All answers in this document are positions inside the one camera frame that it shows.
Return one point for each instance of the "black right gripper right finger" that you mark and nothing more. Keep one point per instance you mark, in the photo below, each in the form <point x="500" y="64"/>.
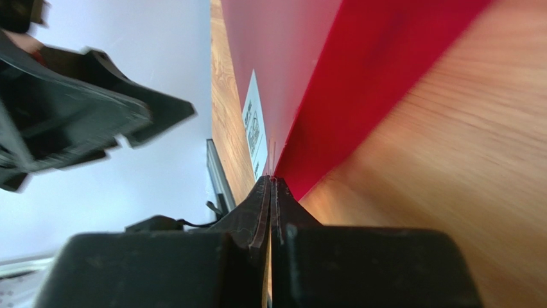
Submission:
<point x="316" y="265"/>

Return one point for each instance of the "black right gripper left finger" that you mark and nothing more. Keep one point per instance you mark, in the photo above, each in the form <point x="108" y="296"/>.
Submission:
<point x="220" y="266"/>

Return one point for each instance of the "white folder label sticker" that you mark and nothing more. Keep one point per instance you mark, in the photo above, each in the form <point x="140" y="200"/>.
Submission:
<point x="254" y="124"/>

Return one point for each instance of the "red plastic folder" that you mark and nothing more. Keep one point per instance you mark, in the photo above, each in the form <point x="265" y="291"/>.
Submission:
<point x="328" y="72"/>

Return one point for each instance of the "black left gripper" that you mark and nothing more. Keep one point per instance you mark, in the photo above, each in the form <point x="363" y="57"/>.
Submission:
<point x="58" y="106"/>

